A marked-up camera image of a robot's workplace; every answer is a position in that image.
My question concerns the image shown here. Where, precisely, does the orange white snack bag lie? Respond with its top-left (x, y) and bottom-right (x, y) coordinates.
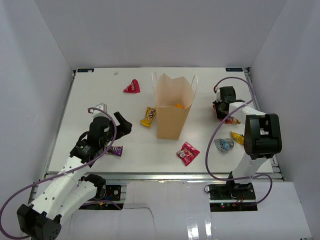
top-left (224, 116), bottom-right (241, 125)

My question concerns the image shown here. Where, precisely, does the orange mango gummy bag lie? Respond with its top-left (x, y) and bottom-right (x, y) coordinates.
top-left (175, 103), bottom-right (184, 109)

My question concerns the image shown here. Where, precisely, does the brown paper bag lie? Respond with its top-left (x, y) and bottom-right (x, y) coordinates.
top-left (151, 71), bottom-right (199, 140)

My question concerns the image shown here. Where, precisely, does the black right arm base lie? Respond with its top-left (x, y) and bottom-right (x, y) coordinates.
top-left (203, 183), bottom-right (258, 213)

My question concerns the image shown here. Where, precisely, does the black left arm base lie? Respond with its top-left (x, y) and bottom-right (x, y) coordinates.
top-left (89, 184), bottom-right (122, 201)

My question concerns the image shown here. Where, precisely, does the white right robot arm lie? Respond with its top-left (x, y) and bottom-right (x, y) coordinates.
top-left (213, 86), bottom-right (282, 200)

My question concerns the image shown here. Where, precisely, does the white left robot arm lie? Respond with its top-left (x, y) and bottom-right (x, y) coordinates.
top-left (17, 108), bottom-right (132, 240)

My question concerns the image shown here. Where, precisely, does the brown purple M&M's packet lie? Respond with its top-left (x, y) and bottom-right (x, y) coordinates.
top-left (108, 146), bottom-right (123, 157)

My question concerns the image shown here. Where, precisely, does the blue label right corner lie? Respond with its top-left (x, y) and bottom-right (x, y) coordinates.
top-left (225, 67), bottom-right (244, 72)

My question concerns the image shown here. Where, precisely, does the blue label corner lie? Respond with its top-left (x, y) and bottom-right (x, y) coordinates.
top-left (76, 68), bottom-right (95, 73)
top-left (225, 67), bottom-right (244, 72)

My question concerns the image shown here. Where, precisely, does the yellow m&m's packet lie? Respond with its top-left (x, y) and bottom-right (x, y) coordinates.
top-left (140, 106), bottom-right (156, 128)
top-left (230, 131), bottom-right (245, 145)

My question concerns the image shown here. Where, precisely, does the red heart candy packet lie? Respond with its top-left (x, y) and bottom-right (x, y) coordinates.
top-left (123, 79), bottom-right (141, 94)

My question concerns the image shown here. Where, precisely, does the yellow M&M's packet right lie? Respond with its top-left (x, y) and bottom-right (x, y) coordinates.
top-left (230, 131), bottom-right (245, 145)

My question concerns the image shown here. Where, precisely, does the silver blue snack packet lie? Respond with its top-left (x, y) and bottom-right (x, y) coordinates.
top-left (214, 138), bottom-right (234, 152)

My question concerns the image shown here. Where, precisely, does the blue label left corner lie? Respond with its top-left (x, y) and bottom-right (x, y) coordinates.
top-left (76, 68), bottom-right (95, 73)

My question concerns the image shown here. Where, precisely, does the pink candy packet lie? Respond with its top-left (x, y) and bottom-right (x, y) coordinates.
top-left (176, 141), bottom-right (200, 166)

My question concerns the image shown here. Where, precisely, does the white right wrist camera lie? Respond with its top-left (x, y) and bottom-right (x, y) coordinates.
top-left (213, 86), bottom-right (221, 102)

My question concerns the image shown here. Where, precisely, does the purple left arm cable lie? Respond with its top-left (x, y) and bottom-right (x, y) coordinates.
top-left (0, 107), bottom-right (123, 238)

